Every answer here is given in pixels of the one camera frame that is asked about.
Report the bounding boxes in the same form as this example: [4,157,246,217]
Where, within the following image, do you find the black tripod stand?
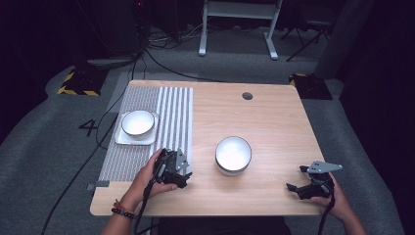
[279,18,331,63]

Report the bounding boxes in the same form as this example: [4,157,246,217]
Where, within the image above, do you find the grey flat stand base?
[85,56,142,69]

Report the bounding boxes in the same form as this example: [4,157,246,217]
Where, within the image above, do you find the black and yellow striped base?
[288,72,334,101]
[56,66,110,97]

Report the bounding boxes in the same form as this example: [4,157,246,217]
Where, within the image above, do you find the beaded bracelets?
[111,199,139,219]

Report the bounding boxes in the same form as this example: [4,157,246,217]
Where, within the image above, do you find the person's right hand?
[309,171,352,223]

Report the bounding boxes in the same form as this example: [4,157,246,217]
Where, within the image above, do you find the bundle of floor cables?
[143,21,209,51]

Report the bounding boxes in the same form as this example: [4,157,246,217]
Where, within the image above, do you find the grey tape strip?
[86,180,111,192]

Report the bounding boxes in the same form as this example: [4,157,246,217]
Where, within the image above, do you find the person's dark clothing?
[153,215,293,235]

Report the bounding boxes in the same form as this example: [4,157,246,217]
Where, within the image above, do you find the white desk frame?
[198,0,284,61]

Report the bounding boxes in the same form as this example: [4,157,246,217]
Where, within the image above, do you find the long black floor cable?
[40,55,140,235]

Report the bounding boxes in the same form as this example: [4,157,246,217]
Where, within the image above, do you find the left hand-held gripper cable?
[132,161,165,235]

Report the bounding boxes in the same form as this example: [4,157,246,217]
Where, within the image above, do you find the hand-held gripper cable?
[317,184,338,235]
[132,161,165,235]

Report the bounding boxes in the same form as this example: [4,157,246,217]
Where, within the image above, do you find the white square plate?
[114,111,161,147]

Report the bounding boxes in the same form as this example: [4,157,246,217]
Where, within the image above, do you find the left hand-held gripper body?
[153,148,192,190]

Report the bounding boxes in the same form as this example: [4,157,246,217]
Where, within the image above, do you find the grey striped placemat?
[98,85,194,184]

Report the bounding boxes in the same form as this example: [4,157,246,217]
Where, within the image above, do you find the white bowl with dark rim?
[120,110,157,138]
[214,135,254,177]

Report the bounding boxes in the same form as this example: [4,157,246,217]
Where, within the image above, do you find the person's left hand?
[126,148,179,205]

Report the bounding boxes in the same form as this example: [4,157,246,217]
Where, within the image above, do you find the grey pillar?
[313,0,377,80]

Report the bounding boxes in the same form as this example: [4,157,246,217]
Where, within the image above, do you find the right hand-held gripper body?
[299,160,344,201]

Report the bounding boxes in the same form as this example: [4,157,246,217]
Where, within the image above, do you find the right hand-held gripper cable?
[317,184,338,235]

